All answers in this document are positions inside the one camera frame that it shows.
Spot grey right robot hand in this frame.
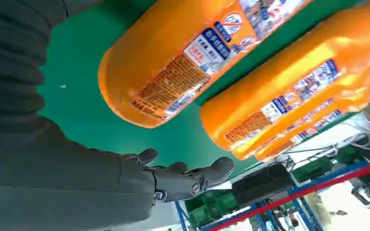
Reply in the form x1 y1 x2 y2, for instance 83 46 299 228
0 114 236 231

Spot green table mat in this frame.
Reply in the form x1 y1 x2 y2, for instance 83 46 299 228
36 0 370 180

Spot green circuit boards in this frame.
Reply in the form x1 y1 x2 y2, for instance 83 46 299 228
185 190 240 229

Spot black carrying case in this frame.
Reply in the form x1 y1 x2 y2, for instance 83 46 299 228
231 162 296 205

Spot white table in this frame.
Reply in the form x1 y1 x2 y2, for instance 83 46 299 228
277 112 370 163

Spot blue and red shelf frame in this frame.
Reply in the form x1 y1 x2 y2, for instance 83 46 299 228
174 160 370 231

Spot black cables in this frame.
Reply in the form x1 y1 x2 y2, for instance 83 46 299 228
266 134 369 173

